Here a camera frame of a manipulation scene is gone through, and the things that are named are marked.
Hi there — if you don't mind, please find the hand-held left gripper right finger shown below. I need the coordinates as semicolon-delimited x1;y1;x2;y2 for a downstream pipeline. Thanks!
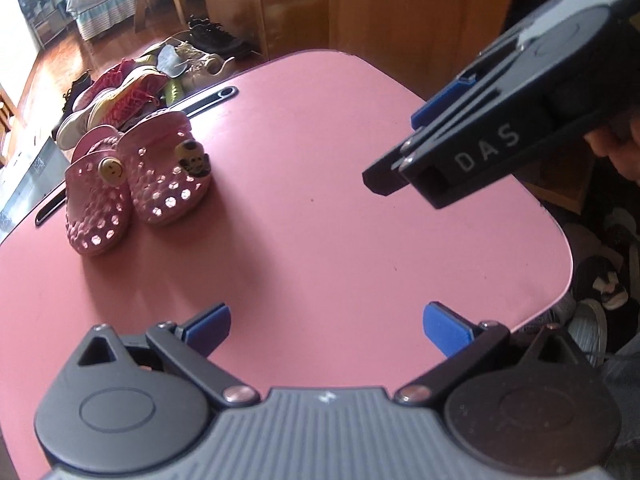
394;301;593;406

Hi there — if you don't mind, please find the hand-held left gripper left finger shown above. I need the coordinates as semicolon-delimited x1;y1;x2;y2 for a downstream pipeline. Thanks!
75;302;262;408

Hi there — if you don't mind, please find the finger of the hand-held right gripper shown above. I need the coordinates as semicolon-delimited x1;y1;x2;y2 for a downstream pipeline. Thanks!
410;72;483;131
362;142;418;198

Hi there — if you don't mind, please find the pink clog bear charm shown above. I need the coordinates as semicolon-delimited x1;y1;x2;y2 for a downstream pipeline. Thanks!
116;110;211;226

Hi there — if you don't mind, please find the pink clog smiley charm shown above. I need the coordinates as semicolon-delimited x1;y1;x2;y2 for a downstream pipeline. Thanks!
65;125;134;257

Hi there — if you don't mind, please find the person's right hand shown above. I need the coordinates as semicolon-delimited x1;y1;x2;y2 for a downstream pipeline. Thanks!
584;120;640;183

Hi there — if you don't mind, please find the wooden wardrobe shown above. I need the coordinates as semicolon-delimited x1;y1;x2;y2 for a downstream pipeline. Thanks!
195;0;523;68

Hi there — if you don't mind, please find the white grey sneaker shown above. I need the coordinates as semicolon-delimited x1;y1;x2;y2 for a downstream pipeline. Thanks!
550;295;609;368

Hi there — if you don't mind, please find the black furry panda slipper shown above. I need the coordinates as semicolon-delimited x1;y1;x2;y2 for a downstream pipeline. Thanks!
570;255;634;311
600;207;640;261

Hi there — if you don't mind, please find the dark grey cloth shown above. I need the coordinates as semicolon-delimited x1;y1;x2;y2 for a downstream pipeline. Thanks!
597;355;640;461

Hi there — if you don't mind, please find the pile of assorted sneakers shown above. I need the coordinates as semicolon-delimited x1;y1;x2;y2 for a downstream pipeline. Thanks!
52;16;249;150

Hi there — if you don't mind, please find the shelf with blue clutter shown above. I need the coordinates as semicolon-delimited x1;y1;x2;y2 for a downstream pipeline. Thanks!
12;0;76;47

